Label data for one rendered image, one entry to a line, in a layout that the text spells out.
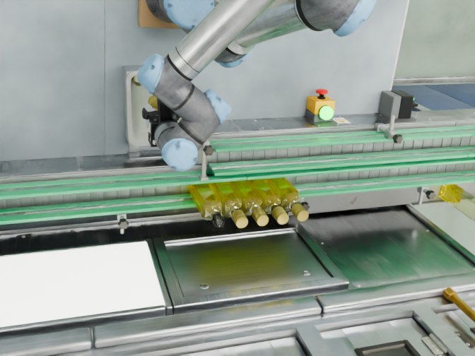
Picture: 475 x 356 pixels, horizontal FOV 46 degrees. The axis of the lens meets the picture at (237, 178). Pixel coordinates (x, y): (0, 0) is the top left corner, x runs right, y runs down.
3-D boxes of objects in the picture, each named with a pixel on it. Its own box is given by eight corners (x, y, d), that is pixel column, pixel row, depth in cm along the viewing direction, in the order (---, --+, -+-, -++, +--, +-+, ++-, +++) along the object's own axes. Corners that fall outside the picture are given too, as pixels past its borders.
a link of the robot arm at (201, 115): (203, 82, 121) (170, 121, 123) (239, 114, 127) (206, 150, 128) (194, 73, 128) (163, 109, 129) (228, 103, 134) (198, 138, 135)
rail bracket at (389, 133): (371, 130, 184) (393, 144, 173) (374, 108, 181) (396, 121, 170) (382, 129, 185) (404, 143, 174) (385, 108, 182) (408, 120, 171)
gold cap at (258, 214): (251, 220, 156) (256, 227, 152) (251, 208, 154) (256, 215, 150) (263, 218, 157) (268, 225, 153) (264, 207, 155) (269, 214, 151)
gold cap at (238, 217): (230, 221, 154) (235, 229, 150) (231, 210, 153) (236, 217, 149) (243, 220, 155) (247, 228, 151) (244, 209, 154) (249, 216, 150)
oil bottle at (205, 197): (188, 192, 173) (204, 224, 155) (188, 175, 171) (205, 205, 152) (206, 190, 175) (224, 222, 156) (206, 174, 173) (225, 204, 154)
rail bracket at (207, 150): (193, 170, 170) (203, 187, 160) (194, 117, 164) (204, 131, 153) (203, 169, 171) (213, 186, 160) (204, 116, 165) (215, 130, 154)
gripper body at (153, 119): (146, 139, 150) (153, 155, 139) (146, 108, 147) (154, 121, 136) (174, 138, 152) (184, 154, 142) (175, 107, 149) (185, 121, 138)
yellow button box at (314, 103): (305, 115, 189) (313, 122, 183) (307, 94, 186) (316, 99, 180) (324, 114, 191) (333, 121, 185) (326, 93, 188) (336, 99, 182)
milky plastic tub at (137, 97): (125, 137, 174) (128, 147, 166) (122, 65, 165) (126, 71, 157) (180, 134, 179) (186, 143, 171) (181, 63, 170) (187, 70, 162)
